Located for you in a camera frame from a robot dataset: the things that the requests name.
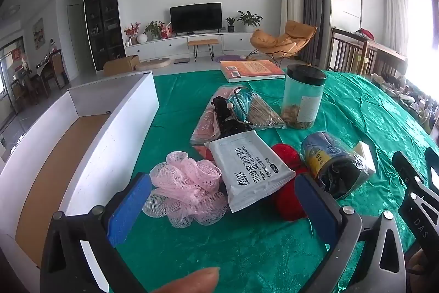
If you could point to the red gift box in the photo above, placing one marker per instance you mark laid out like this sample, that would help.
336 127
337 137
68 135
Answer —
166 31

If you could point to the person's left hand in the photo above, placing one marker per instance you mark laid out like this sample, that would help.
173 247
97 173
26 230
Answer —
192 282

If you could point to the white sheer curtain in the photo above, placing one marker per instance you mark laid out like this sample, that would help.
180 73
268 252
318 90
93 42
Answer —
398 4

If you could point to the teal striped pouch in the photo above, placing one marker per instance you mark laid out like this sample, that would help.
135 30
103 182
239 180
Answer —
241 104

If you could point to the red cloth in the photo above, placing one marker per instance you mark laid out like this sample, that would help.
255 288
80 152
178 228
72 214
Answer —
365 33

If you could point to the white door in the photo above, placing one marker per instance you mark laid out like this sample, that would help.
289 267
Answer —
74 39

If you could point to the framed wall painting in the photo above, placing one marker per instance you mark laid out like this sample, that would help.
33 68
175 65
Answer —
38 34

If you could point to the white wipes packet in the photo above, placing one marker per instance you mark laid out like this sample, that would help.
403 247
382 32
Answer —
247 169

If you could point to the purple rug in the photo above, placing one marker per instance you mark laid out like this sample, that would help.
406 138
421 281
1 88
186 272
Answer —
229 58

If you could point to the orange lounge chair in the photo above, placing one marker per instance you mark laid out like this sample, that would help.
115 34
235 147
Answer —
291 35

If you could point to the white storage box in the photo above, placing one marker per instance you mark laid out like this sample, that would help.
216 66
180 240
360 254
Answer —
130 107

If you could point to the beige packet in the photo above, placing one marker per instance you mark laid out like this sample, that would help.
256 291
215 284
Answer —
264 112

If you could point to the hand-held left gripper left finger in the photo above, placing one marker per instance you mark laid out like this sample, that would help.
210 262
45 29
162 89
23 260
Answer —
128 210

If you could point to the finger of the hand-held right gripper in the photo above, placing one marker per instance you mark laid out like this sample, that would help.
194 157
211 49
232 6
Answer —
432 161
406 171

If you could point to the clear jar with black lid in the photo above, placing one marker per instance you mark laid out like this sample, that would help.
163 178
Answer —
301 100

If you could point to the round white vase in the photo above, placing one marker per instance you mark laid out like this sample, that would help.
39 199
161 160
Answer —
142 38

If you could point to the small cream box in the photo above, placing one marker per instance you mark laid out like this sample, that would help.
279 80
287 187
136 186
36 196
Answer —
363 152

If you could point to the white television cabinet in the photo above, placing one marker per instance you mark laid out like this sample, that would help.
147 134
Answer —
164 46

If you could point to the pink red paper packet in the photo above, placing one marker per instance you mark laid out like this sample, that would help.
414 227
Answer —
205 124

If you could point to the bushy green plant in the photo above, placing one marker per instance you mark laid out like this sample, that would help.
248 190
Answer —
153 28

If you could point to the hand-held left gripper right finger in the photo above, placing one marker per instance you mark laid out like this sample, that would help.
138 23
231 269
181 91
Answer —
315 210

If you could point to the red flowers in vase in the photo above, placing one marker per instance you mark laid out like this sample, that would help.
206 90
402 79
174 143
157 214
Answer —
132 30

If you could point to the person's right hand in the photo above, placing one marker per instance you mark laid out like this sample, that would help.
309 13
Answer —
422 262

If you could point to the large potted plant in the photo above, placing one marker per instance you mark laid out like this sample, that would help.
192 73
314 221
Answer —
248 18

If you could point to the black small device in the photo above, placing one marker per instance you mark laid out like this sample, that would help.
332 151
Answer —
229 124

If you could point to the red yarn ball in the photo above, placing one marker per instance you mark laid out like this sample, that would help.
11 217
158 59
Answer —
288 200

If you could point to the dark wooden chair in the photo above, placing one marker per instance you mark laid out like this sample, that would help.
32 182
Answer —
343 46

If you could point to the beige floor cushion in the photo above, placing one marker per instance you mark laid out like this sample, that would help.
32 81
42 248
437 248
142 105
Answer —
152 64

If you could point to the black television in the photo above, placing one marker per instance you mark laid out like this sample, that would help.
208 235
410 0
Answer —
195 18

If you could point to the green tablecloth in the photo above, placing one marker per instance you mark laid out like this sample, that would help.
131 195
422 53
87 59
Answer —
240 245

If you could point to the wooden stool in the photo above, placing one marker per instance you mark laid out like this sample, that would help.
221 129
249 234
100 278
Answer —
202 41

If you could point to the small potted plant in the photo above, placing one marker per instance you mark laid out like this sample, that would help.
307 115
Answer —
230 27

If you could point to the black display cabinet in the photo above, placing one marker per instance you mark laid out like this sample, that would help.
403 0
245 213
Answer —
103 15

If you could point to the pink mesh bath sponge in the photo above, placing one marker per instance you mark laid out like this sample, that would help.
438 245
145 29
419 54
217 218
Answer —
185 186

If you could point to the cardboard box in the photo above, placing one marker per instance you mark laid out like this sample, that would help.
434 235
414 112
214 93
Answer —
120 66

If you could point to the orange book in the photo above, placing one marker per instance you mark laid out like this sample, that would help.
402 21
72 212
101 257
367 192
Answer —
250 68

